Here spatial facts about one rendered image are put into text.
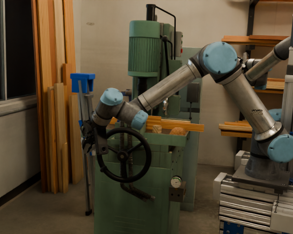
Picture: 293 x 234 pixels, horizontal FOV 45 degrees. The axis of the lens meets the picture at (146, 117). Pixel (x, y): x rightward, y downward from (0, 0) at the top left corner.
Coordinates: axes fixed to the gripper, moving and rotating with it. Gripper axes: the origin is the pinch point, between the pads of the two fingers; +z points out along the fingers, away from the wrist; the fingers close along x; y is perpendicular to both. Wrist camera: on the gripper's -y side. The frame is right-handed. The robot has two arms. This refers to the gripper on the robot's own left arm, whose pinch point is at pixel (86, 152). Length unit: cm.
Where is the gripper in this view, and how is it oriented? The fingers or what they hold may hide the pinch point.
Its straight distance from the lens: 154.9
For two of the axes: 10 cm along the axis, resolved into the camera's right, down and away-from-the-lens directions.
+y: -4.2, -7.6, 5.0
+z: -4.2, 6.5, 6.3
